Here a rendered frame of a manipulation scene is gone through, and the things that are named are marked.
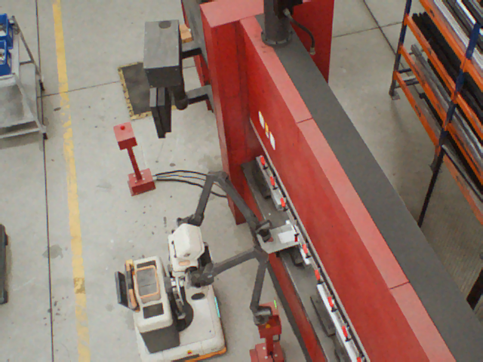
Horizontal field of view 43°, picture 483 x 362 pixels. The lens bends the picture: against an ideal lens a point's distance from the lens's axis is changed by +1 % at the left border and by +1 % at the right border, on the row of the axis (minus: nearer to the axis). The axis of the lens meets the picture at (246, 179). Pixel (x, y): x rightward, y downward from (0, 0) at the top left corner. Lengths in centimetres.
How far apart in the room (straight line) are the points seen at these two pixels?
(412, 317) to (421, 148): 375
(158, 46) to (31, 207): 251
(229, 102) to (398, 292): 216
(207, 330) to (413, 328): 247
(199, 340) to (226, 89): 194
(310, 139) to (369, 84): 370
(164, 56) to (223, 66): 44
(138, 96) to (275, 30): 344
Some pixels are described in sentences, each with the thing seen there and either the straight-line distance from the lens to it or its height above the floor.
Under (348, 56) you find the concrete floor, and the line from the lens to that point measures 716.
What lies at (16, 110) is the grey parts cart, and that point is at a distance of 669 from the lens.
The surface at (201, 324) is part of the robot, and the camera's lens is 489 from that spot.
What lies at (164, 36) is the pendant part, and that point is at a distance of 446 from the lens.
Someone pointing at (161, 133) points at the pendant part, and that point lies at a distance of 467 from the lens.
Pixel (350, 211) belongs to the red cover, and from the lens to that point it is 294.
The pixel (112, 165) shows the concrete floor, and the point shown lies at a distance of 629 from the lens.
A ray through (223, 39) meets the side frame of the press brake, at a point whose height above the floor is 218.
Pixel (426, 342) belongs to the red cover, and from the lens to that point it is 267.
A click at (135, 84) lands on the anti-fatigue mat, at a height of 1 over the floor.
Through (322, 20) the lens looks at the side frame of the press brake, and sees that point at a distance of 422.
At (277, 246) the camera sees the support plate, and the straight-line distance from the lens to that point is 432.
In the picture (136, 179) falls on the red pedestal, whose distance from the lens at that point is 594.
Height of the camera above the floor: 472
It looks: 53 degrees down
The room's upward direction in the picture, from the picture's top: 5 degrees counter-clockwise
